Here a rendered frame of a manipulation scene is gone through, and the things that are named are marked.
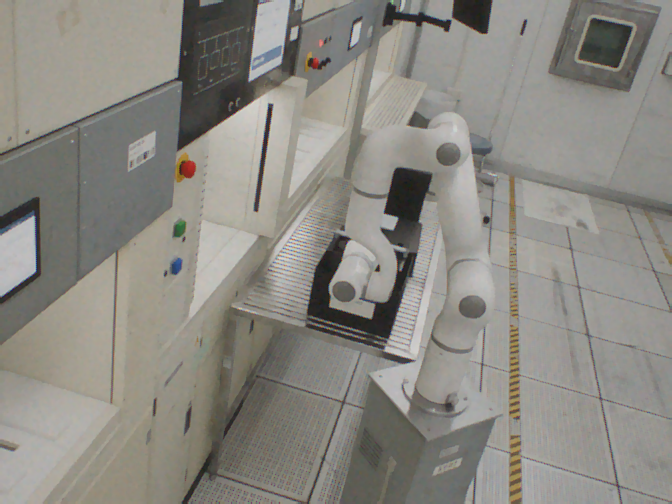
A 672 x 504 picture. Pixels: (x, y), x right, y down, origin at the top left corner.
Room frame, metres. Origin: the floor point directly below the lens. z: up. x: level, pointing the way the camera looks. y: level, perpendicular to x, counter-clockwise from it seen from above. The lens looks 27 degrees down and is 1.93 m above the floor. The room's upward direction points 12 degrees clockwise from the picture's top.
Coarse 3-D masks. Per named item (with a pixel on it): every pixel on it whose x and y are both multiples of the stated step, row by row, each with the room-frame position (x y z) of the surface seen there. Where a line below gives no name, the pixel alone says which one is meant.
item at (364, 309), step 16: (400, 256) 2.03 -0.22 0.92; (320, 272) 1.79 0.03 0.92; (400, 272) 2.03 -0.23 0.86; (320, 288) 1.79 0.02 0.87; (400, 288) 2.02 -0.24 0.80; (320, 304) 1.79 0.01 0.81; (336, 304) 1.78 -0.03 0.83; (352, 304) 1.77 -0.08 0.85; (368, 304) 1.77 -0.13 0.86; (384, 304) 1.76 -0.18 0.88; (336, 320) 1.78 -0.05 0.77; (352, 320) 1.77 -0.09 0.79; (368, 320) 1.76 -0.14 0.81; (384, 320) 1.76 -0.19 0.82; (384, 336) 1.76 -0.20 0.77
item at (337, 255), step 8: (384, 216) 1.94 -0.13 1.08; (392, 216) 1.95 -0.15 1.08; (384, 224) 1.88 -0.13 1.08; (392, 224) 1.89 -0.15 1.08; (336, 232) 1.92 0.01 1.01; (344, 232) 1.93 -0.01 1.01; (336, 240) 1.90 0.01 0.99; (328, 248) 1.84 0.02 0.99; (336, 248) 1.90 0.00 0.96; (400, 248) 1.90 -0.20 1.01; (408, 248) 1.95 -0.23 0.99; (336, 256) 1.82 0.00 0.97; (328, 264) 1.83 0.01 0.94; (336, 264) 1.82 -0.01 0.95; (400, 264) 1.83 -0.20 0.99
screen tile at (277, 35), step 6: (276, 6) 1.88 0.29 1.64; (282, 6) 1.94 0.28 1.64; (276, 12) 1.89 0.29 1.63; (282, 12) 1.95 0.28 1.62; (276, 18) 1.90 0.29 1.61; (282, 24) 1.97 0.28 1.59; (276, 30) 1.91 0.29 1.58; (282, 30) 1.97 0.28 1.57; (276, 36) 1.92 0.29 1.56; (282, 36) 1.98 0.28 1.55; (270, 42) 1.87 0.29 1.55; (276, 42) 1.93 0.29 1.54
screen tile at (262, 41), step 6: (270, 6) 1.83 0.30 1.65; (264, 12) 1.79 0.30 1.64; (258, 18) 1.74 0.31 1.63; (264, 18) 1.79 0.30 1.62; (270, 18) 1.84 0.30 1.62; (258, 24) 1.75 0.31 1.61; (264, 24) 1.80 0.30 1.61; (270, 24) 1.85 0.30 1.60; (270, 30) 1.86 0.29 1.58; (258, 36) 1.76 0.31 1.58; (264, 36) 1.81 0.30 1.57; (258, 42) 1.77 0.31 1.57; (264, 42) 1.82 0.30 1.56; (258, 48) 1.78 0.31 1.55
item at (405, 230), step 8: (400, 224) 2.41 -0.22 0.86; (408, 224) 2.43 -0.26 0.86; (416, 224) 2.44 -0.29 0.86; (384, 232) 2.30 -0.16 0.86; (392, 232) 2.32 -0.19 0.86; (400, 232) 2.33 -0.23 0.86; (408, 232) 2.35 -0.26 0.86; (416, 232) 2.37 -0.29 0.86; (392, 240) 2.25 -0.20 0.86; (400, 240) 2.26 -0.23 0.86; (408, 240) 2.28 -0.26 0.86; (416, 240) 2.30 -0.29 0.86; (416, 248) 2.23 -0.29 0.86; (416, 256) 2.19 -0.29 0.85
